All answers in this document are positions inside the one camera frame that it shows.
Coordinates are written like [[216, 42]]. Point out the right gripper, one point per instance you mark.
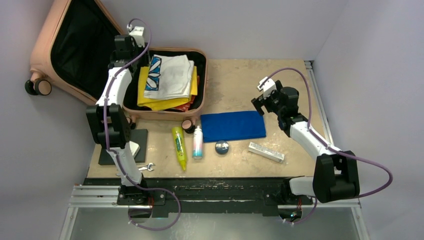
[[276, 93]]

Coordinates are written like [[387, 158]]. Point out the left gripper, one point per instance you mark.
[[145, 63]]

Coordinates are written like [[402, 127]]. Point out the white shirt blue print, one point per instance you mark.
[[169, 77]]

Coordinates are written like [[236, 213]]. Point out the yellow cloth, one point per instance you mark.
[[158, 104]]

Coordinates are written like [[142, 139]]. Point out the blue cloth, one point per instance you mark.
[[232, 126]]

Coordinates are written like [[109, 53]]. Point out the silver toothpaste box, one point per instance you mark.
[[266, 152]]

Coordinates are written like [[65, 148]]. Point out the dark round tin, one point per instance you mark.
[[222, 147]]

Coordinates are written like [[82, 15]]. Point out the red white patterned cloth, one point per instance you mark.
[[193, 93]]

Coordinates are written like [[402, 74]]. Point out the white teal spray bottle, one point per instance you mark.
[[197, 152]]

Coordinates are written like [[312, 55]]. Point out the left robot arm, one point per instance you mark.
[[108, 122]]

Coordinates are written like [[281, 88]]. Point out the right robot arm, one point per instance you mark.
[[335, 174]]

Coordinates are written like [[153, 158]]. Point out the pink open suitcase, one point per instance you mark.
[[73, 51]]

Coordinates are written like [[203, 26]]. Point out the black flat notebook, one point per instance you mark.
[[139, 136]]

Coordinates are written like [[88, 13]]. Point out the yellow green tube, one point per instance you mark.
[[179, 143]]

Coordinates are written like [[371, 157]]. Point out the white square device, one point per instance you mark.
[[134, 148]]

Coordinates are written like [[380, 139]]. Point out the silver wrench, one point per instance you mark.
[[147, 167]]

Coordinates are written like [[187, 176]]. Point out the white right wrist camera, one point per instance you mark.
[[267, 85]]

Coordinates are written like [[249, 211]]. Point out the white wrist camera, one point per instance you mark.
[[267, 85], [137, 32]]

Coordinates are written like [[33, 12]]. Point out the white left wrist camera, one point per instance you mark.
[[137, 32]]

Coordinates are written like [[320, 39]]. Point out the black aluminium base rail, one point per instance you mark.
[[268, 196]]

